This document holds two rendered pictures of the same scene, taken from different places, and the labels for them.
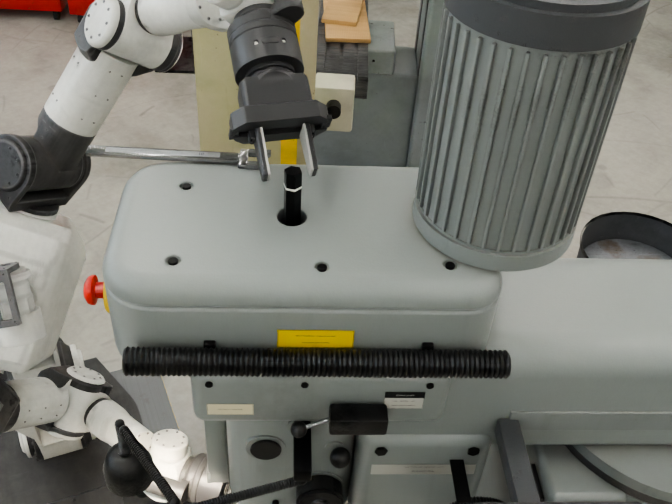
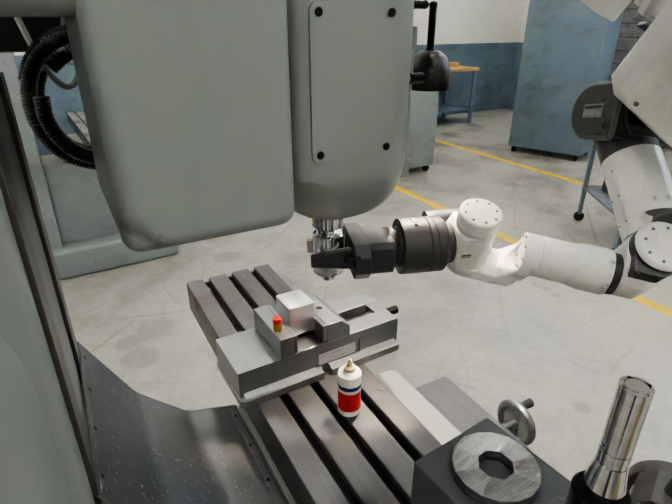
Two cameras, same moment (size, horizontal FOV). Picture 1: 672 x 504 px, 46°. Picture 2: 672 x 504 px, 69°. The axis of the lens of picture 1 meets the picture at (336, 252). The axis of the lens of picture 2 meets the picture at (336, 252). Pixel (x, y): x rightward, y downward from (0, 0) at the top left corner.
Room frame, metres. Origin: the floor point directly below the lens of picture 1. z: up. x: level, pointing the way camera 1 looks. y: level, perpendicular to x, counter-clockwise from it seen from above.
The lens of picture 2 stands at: (1.39, -0.21, 1.56)
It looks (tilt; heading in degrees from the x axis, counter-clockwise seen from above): 25 degrees down; 156
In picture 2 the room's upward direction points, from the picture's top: straight up
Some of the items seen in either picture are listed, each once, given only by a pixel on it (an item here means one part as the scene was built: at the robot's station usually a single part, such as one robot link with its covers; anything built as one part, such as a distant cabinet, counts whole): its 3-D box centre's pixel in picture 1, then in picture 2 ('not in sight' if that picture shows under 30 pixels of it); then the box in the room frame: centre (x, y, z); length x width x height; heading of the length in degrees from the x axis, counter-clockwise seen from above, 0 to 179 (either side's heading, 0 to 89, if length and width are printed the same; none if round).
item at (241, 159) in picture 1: (178, 155); not in sight; (0.87, 0.22, 1.89); 0.24 x 0.04 x 0.01; 92
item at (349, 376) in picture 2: not in sight; (349, 384); (0.79, 0.08, 0.99); 0.04 x 0.04 x 0.11
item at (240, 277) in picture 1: (302, 265); not in sight; (0.76, 0.04, 1.81); 0.47 x 0.26 x 0.16; 95
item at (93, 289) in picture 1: (97, 290); not in sight; (0.74, 0.31, 1.76); 0.04 x 0.03 x 0.04; 5
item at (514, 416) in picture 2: not in sight; (505, 427); (0.72, 0.56, 0.64); 0.16 x 0.12 x 0.12; 95
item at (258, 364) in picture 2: not in sight; (309, 334); (0.62, 0.08, 0.99); 0.35 x 0.15 x 0.11; 97
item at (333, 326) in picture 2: not in sight; (321, 315); (0.62, 0.10, 1.03); 0.12 x 0.06 x 0.04; 7
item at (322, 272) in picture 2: not in sight; (328, 254); (0.76, 0.06, 1.23); 0.05 x 0.05 x 0.06
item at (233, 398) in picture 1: (319, 334); not in sight; (0.76, 0.02, 1.68); 0.34 x 0.24 x 0.10; 95
